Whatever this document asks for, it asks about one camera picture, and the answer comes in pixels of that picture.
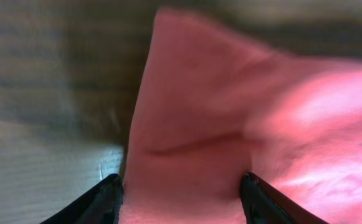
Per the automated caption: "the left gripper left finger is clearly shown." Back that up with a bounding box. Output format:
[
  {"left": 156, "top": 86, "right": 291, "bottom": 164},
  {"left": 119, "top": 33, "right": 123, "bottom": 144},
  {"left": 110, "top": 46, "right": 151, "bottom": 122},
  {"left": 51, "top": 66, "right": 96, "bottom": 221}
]
[{"left": 41, "top": 174, "right": 123, "bottom": 224}]

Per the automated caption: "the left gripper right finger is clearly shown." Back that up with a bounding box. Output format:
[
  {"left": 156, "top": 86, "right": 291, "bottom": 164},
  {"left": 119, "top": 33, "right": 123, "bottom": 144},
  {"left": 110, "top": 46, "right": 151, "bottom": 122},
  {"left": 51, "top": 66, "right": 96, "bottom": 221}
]
[{"left": 240, "top": 172, "right": 326, "bottom": 224}]

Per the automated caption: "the red soccer t-shirt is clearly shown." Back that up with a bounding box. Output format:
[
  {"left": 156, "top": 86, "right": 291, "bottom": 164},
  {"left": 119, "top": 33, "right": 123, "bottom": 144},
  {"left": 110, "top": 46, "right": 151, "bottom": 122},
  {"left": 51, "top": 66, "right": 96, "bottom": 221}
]
[{"left": 120, "top": 8, "right": 362, "bottom": 223}]

